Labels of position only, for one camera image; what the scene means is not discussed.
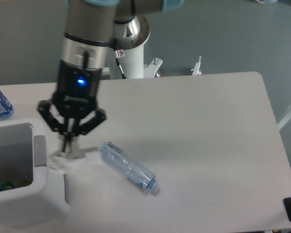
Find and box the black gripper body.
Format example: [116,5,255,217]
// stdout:
[52,60,102,119]

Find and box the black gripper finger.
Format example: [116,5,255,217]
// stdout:
[37,100,70,153]
[65,107,107,155]

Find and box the white plastic wrapper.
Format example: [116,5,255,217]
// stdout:
[47,146,99,174]

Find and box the crushed clear plastic bottle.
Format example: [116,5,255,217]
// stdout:
[100,142,160,195]

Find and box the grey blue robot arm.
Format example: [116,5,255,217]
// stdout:
[37,0,183,157]

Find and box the white trash can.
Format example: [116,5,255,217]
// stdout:
[0,118,69,226]

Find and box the trash inside the can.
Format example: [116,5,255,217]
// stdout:
[0,179,32,194]

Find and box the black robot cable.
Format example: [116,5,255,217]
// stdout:
[113,38,127,80]

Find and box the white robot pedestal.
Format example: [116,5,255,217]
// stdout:
[102,45,163,80]

